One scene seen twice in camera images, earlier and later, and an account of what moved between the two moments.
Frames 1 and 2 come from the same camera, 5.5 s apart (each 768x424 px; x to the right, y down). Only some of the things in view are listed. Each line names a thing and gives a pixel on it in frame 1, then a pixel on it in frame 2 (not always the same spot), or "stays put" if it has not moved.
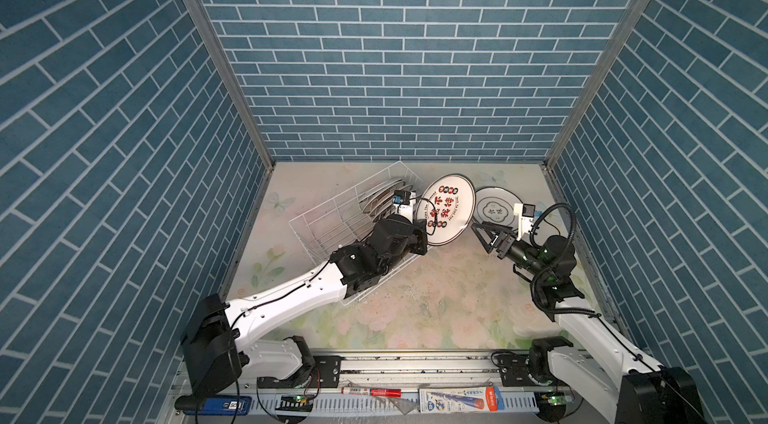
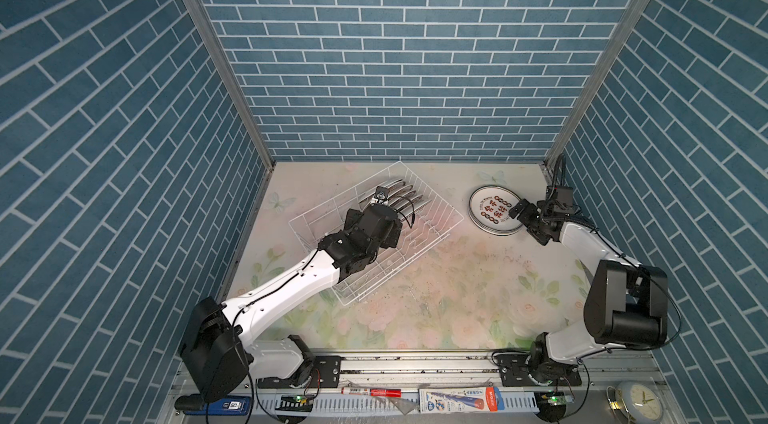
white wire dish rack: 340,222 stays put
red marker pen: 377,392 stays put
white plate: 373,203 to 413,206
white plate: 377,193 to 405,201
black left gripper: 418,233 to 392,234
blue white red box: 456,400 stays put
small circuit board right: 556,399 stays put
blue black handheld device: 194,404 stays put
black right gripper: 506,236 to 525,216
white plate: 447,203 to 489,210
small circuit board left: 298,403 stays put
